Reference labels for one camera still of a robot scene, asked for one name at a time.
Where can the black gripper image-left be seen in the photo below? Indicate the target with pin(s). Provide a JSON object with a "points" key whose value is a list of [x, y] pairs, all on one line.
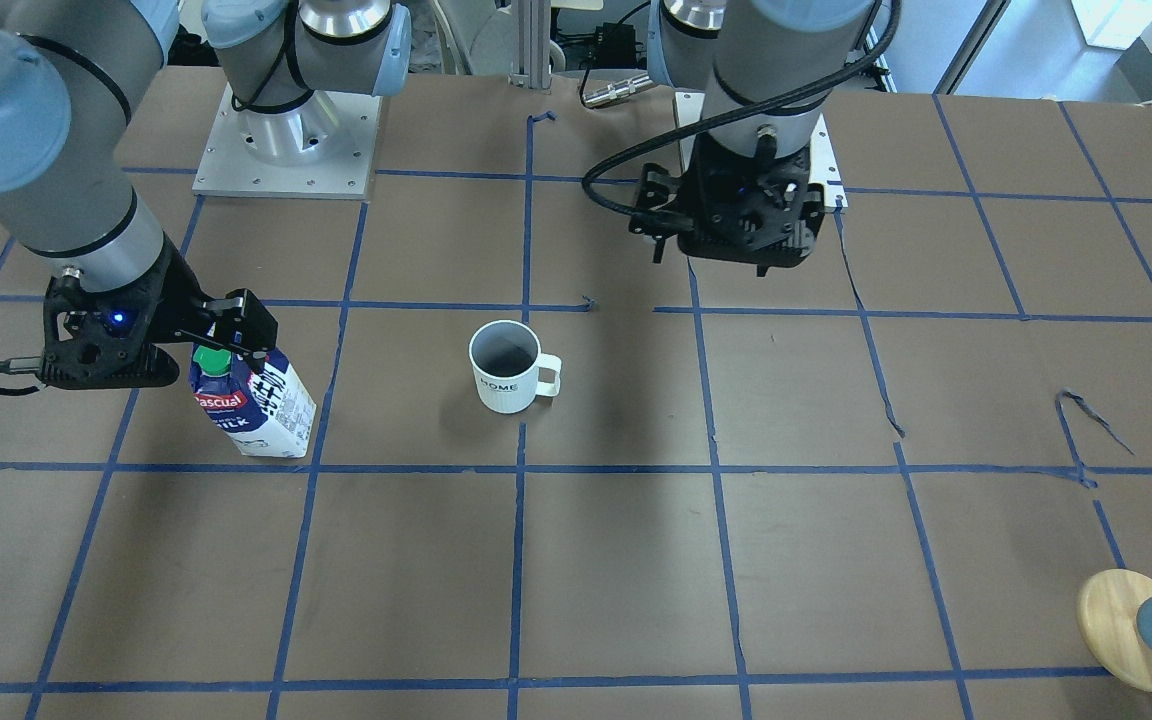
{"points": [[173, 293]]}

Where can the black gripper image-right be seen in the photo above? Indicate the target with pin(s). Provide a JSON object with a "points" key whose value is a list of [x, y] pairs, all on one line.
{"points": [[654, 191]]}

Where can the blue white milk carton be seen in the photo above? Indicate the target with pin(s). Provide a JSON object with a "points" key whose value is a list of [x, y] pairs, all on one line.
{"points": [[266, 414]]}

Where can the white ribbed mug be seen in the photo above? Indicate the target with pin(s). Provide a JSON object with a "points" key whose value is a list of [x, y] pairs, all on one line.
{"points": [[510, 370]]}

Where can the round wooden board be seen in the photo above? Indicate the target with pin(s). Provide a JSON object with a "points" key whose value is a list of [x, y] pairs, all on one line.
{"points": [[1107, 609]]}

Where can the black braided cable image-right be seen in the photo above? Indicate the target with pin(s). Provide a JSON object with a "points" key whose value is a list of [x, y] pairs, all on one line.
{"points": [[820, 87]]}

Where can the silver base plate image-left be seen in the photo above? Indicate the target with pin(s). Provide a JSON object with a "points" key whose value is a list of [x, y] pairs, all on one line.
{"points": [[322, 150]]}

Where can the metal cable connector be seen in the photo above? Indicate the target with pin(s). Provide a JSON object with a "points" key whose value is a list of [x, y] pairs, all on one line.
{"points": [[605, 96]]}

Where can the aluminium profile post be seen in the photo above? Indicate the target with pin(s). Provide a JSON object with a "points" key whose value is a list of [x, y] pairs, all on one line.
{"points": [[531, 66]]}

